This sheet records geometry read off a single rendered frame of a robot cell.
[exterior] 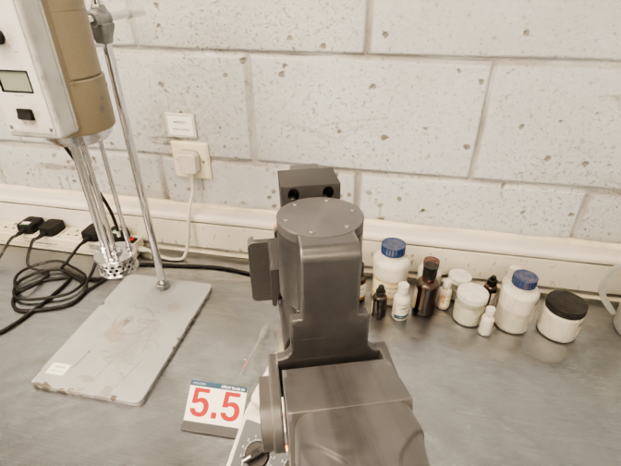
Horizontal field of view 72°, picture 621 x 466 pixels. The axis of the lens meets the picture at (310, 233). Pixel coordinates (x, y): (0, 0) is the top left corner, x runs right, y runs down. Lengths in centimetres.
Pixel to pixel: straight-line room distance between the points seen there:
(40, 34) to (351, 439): 54
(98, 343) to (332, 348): 64
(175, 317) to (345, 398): 66
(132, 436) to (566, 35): 92
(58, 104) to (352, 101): 49
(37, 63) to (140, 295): 51
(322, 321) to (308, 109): 64
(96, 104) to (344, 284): 48
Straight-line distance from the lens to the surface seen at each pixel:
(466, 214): 94
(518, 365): 85
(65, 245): 117
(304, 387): 25
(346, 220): 27
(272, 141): 91
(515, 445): 74
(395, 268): 83
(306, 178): 31
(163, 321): 88
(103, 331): 90
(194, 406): 72
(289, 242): 26
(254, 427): 63
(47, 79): 61
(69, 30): 64
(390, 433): 22
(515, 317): 88
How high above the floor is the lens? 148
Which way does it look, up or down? 32 degrees down
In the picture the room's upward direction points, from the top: straight up
